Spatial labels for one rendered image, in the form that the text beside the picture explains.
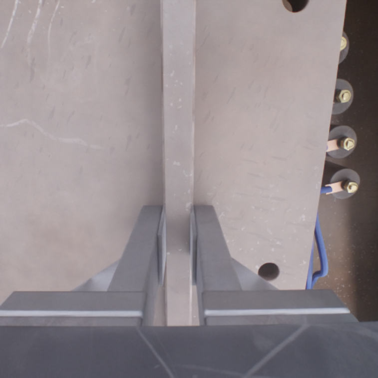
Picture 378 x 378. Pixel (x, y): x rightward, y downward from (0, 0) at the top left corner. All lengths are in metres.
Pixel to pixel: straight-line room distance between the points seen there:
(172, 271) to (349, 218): 0.25
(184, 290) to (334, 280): 0.26
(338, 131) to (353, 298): 0.23
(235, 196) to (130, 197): 0.06
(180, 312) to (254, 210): 0.08
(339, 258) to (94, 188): 0.30
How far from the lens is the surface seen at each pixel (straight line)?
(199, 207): 0.15
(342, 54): 0.28
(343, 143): 0.26
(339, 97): 0.26
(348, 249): 0.38
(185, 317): 0.18
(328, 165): 0.30
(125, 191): 0.16
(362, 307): 0.44
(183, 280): 0.16
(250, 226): 0.17
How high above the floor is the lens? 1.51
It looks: 74 degrees down
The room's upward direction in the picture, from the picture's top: 175 degrees clockwise
